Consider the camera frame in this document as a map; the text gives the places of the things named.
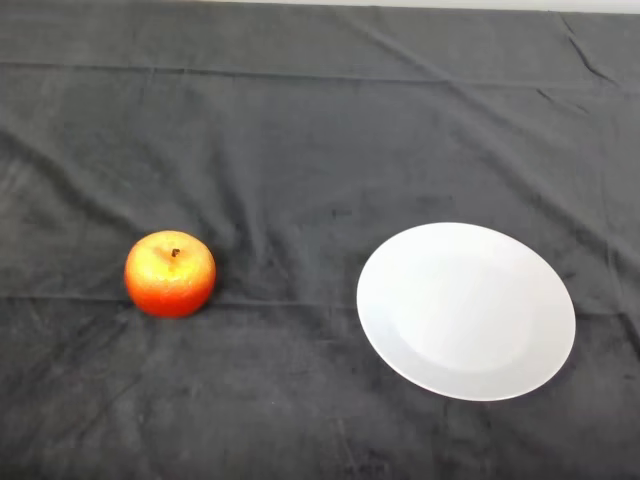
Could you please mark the white round plate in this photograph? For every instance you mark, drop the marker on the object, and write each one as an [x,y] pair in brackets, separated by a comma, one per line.
[465,312]

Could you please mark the red yellow apple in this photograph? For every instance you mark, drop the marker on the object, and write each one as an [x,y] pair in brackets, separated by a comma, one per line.
[170,280]

